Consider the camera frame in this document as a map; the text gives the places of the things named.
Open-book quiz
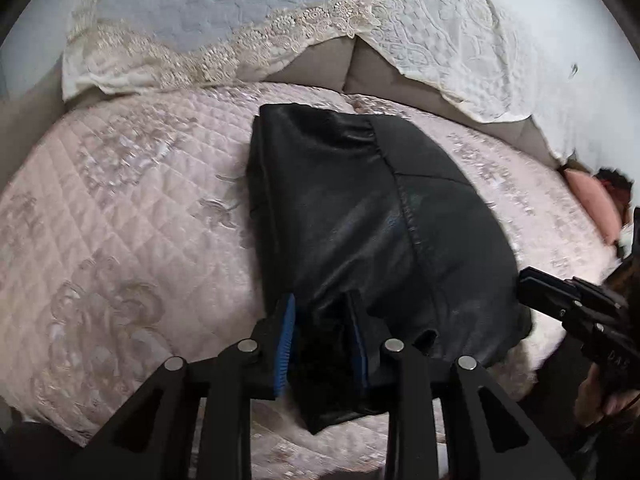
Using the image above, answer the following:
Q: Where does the person's right hand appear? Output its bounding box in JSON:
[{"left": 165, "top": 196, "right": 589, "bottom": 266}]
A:
[{"left": 574, "top": 360, "right": 640, "bottom": 428}]

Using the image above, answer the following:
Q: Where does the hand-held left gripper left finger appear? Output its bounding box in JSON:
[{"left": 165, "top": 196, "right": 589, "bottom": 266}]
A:
[{"left": 75, "top": 292, "right": 302, "bottom": 480}]

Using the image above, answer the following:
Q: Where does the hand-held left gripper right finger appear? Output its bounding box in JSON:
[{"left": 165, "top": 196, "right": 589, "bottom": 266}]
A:
[{"left": 344, "top": 290, "right": 577, "bottom": 480}]

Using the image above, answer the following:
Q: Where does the dark cloth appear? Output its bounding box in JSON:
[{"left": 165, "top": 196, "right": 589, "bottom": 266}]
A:
[{"left": 595, "top": 167, "right": 635, "bottom": 213}]

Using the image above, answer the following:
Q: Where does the white lace-trimmed quilted cover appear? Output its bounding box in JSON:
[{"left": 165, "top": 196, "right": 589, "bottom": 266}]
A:
[{"left": 60, "top": 0, "right": 576, "bottom": 126}]

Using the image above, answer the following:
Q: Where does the black leather jacket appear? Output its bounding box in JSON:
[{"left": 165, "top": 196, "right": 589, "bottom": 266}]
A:
[{"left": 247, "top": 102, "right": 534, "bottom": 436}]

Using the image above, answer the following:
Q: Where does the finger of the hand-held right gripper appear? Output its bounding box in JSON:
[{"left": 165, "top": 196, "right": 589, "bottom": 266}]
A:
[{"left": 516, "top": 267, "right": 591, "bottom": 322}]

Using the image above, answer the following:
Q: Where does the pink cushion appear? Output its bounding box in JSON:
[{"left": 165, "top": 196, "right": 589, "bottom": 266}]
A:
[{"left": 562, "top": 167, "right": 626, "bottom": 247}]

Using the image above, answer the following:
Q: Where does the pink quilted blanket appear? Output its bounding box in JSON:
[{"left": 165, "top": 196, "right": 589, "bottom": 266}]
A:
[{"left": 0, "top": 79, "right": 622, "bottom": 463}]

